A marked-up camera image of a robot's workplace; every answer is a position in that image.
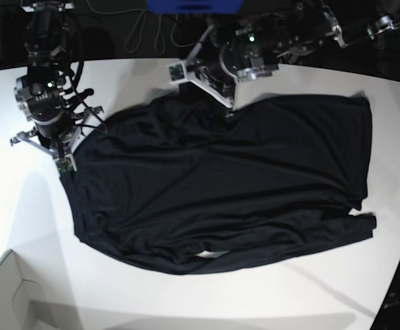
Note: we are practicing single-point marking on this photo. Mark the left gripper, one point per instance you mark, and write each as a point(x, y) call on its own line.
point(204, 67)

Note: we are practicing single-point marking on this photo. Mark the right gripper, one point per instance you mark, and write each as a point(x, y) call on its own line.
point(56, 137)

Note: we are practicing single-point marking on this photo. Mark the black t-shirt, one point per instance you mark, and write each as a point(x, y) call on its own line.
point(176, 187)

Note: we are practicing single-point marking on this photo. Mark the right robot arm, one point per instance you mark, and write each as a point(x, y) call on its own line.
point(47, 94)

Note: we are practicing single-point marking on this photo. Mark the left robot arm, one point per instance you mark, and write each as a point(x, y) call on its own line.
point(246, 47)

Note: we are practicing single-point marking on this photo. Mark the blue plastic bin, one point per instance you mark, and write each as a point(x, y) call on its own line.
point(194, 6)

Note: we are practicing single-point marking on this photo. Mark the white cardboard box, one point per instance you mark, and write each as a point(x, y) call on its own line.
point(16, 309)

